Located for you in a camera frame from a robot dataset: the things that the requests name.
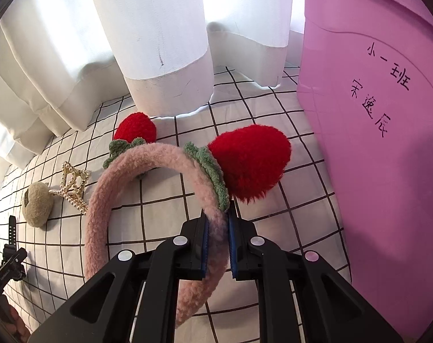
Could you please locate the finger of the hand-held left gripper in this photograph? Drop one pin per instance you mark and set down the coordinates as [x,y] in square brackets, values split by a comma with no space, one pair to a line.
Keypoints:
[13,262]

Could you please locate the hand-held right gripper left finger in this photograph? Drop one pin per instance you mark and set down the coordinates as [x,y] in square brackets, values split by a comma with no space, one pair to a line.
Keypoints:
[203,253]

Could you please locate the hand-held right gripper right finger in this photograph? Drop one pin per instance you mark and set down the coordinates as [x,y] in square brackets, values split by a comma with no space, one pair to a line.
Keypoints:
[233,253]

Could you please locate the pink strawberry plush headband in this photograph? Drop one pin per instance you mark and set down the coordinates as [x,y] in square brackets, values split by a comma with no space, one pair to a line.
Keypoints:
[105,221]

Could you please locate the pink plastic bin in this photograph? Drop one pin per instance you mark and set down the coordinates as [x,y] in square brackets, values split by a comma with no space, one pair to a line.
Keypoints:
[381,150]

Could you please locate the person's left hand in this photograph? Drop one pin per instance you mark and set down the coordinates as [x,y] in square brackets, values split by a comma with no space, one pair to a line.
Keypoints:
[18,325]

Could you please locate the black wrist watch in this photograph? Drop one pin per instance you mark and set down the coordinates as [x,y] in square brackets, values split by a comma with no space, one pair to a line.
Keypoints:
[12,230]

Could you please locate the beige plush pom hair clip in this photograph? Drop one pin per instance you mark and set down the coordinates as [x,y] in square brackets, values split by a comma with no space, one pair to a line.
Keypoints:
[37,203]

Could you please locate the pearl hair claw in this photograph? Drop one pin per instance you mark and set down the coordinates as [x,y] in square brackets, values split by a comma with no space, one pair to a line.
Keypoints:
[73,189]

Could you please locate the black white checked tablecloth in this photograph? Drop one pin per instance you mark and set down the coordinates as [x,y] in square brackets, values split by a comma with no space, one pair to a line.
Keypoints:
[266,125]

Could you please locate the white curtain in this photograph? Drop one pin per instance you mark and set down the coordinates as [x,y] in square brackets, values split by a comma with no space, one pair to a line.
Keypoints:
[148,25]

